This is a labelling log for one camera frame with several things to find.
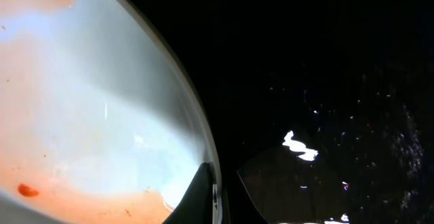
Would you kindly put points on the round black tray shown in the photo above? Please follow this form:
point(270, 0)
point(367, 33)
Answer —
point(321, 110)

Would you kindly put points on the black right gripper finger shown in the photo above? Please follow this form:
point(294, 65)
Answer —
point(199, 202)

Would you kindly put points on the light blue plate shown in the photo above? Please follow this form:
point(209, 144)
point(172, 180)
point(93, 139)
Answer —
point(99, 122)

